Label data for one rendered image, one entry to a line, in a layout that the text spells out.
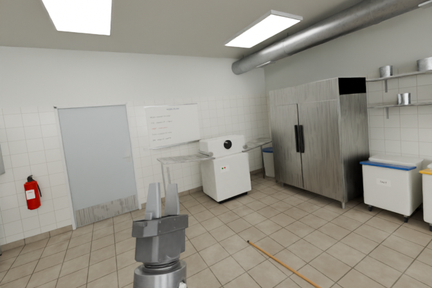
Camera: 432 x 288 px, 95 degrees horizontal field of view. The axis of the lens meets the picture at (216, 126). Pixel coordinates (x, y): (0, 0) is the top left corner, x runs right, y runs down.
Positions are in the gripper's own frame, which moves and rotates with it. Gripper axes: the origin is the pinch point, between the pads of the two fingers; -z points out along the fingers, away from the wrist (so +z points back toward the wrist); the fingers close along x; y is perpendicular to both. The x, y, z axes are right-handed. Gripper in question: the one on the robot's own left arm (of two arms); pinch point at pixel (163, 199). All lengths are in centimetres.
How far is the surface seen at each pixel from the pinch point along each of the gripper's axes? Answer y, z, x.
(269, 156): 61, -85, -456
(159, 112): 229, -167, -252
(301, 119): -26, -119, -327
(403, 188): -128, 3, -318
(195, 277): 107, 79, -183
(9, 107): 360, -141, -76
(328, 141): -57, -72, -317
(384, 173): -115, -18, -320
